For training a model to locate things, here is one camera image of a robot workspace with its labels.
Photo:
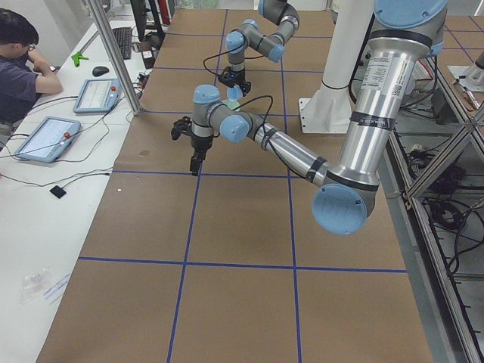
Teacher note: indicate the lower blue teach pendant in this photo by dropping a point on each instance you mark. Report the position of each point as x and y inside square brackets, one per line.
[49, 140]

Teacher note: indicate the black computer mouse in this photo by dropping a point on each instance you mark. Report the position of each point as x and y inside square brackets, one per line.
[100, 71]

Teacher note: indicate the pale green ceramic bowl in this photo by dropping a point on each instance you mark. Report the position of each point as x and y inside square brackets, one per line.
[231, 104]

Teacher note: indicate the upper blue teach pendant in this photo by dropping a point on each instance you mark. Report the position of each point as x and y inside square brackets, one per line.
[97, 96]

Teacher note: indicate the light blue plastic cup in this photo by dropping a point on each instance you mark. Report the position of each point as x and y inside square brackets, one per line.
[234, 93]

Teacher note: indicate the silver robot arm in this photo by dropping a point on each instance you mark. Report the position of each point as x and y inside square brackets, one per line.
[248, 35]
[373, 51]

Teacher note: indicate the seated person dark shirt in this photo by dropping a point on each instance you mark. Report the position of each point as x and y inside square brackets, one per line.
[25, 72]

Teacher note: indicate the blue teach pendant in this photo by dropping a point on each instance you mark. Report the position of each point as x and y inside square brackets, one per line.
[97, 96]
[49, 140]

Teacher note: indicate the black keyboard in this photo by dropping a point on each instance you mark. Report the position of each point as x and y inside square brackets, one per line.
[123, 37]

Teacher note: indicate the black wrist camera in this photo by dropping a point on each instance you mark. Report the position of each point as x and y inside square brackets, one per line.
[181, 127]

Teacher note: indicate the black computer monitor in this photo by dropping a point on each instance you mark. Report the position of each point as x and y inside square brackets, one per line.
[145, 16]

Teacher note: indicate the aluminium frame post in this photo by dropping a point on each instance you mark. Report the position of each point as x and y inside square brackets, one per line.
[114, 54]

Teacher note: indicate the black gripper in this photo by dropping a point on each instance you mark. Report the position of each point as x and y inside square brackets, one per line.
[200, 144]
[240, 76]

